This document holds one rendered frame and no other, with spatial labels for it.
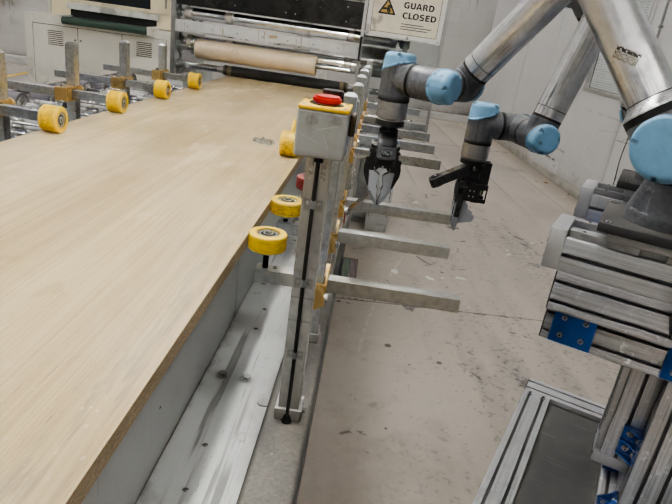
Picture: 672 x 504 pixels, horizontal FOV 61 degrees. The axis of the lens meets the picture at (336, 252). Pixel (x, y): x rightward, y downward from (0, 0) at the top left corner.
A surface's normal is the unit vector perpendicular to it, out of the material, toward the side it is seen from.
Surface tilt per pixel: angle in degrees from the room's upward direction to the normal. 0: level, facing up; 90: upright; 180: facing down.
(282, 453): 0
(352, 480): 0
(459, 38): 90
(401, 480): 0
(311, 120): 90
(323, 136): 90
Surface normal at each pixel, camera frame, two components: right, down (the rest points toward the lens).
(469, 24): 0.01, 0.37
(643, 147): -0.61, 0.32
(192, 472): 0.13, -0.92
